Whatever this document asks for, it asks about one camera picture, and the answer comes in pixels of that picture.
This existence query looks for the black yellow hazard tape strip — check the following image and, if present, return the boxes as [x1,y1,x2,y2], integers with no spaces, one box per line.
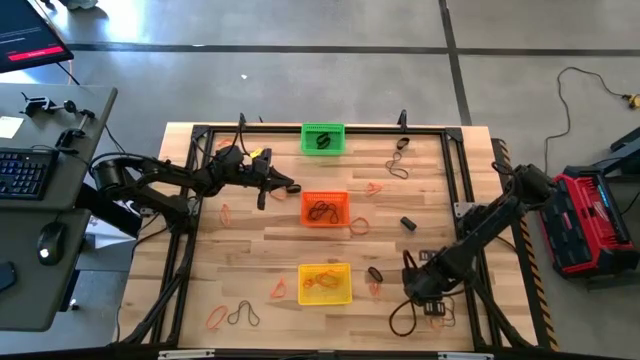
[492,138,560,351]

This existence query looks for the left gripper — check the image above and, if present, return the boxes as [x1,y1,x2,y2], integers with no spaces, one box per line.
[212,145,296,211]

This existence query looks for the black keyboard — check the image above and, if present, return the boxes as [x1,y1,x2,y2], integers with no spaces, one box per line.
[0,147,60,201]

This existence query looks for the yellow plastic basket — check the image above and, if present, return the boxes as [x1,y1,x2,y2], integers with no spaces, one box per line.
[297,262,353,307]

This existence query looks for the black equipment stand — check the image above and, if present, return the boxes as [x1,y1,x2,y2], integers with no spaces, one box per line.
[594,127,640,176]

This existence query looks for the white paper sheet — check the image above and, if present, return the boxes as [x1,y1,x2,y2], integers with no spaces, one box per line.
[84,215,132,250]

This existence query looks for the orange plastic basket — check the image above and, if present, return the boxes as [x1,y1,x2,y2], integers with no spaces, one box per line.
[300,190,351,229]

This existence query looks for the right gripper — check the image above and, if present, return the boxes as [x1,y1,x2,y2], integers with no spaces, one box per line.
[402,248,459,317]

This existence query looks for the black floor power cord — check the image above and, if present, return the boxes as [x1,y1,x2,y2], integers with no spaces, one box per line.
[543,66,634,176]

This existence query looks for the black computer mouse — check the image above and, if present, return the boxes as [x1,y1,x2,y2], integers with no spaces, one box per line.
[36,221,69,267]

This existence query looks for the green plastic basket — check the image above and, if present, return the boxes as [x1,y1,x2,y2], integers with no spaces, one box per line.
[300,122,347,156]

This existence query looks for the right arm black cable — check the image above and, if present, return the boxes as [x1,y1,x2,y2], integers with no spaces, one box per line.
[389,298,418,337]

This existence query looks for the white paper note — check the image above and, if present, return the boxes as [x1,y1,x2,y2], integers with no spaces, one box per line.
[0,115,25,140]

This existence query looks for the black desk clamp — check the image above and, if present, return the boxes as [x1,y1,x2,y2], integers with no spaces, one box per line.
[19,91,79,119]
[54,108,97,154]

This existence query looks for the white table bracket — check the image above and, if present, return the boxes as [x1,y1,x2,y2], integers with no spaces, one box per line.
[437,351,495,360]
[157,348,216,360]

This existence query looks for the red and black tool case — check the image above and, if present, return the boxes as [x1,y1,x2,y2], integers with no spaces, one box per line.
[538,166,640,280]

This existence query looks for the grey desk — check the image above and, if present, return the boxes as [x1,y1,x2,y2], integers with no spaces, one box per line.
[0,83,119,333]

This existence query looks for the operator monitor with red bar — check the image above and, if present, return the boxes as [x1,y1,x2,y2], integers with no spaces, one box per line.
[0,0,75,75]

